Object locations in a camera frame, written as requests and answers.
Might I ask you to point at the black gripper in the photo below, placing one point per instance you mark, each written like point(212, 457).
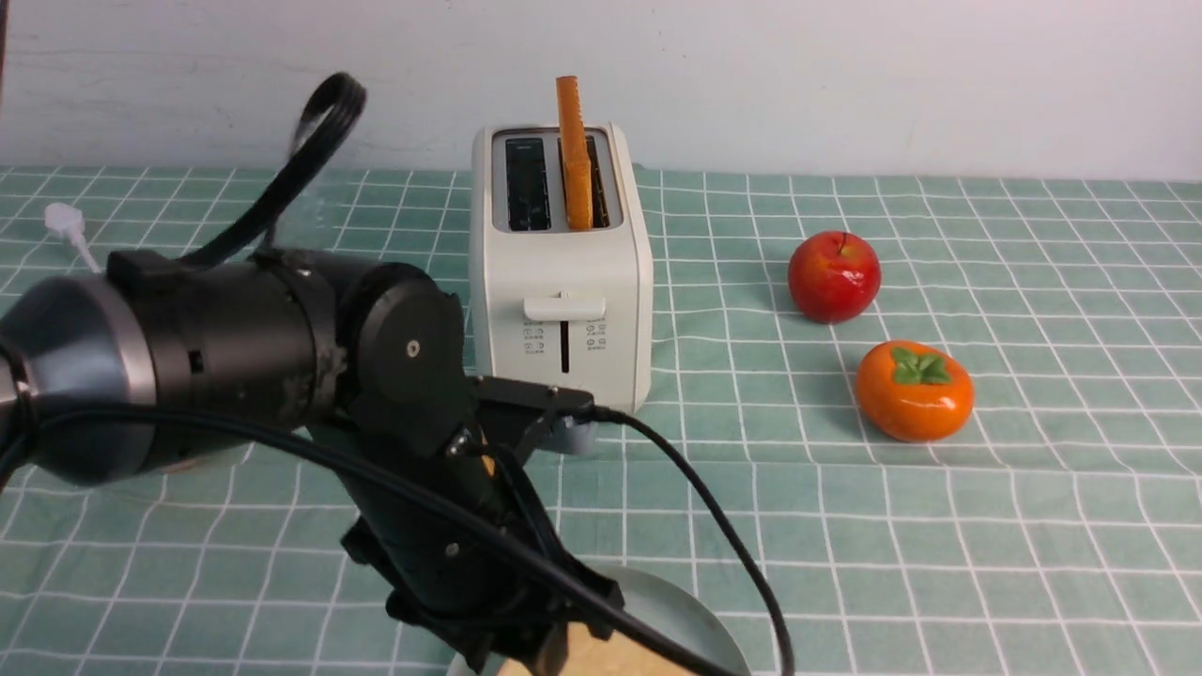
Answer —
point(465, 440)

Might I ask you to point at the toasted bread slice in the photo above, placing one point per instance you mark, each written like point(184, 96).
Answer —
point(575, 651)
point(574, 158)

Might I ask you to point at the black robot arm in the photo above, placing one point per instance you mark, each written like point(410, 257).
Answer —
point(353, 365)

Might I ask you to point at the pale green plate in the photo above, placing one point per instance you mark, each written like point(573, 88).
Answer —
point(679, 616)

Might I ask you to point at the white two-slot toaster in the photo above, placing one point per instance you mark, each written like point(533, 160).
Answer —
point(570, 309)

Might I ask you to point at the orange persimmon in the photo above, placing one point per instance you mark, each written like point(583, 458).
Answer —
point(913, 392)

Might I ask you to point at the red apple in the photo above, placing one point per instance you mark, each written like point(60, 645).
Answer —
point(833, 277)

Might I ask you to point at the green white checked tablecloth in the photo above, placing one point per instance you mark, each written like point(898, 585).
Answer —
point(1056, 534)

